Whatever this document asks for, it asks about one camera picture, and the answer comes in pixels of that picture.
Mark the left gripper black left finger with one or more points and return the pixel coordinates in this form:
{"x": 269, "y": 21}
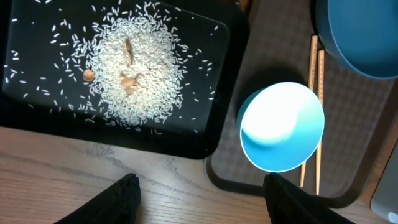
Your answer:
{"x": 118, "y": 204}

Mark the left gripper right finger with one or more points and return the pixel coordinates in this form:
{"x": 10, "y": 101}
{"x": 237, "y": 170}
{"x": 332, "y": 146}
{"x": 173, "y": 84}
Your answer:
{"x": 288, "y": 204}

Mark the light blue bowl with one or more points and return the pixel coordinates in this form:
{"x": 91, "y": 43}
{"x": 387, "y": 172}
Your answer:
{"x": 280, "y": 126}

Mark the rice leftovers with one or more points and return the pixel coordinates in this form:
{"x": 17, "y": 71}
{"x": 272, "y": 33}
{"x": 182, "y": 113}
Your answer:
{"x": 130, "y": 65}

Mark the wooden chopstick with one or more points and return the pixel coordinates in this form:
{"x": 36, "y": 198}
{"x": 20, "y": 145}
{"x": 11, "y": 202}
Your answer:
{"x": 320, "y": 88}
{"x": 311, "y": 82}

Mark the dark blue plate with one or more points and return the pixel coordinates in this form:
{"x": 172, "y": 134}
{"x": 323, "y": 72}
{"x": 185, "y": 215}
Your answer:
{"x": 360, "y": 34}

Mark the black food waste tray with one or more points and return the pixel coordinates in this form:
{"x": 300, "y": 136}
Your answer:
{"x": 175, "y": 142}

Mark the brown serving tray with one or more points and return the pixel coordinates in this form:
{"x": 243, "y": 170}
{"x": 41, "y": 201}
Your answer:
{"x": 360, "y": 112}

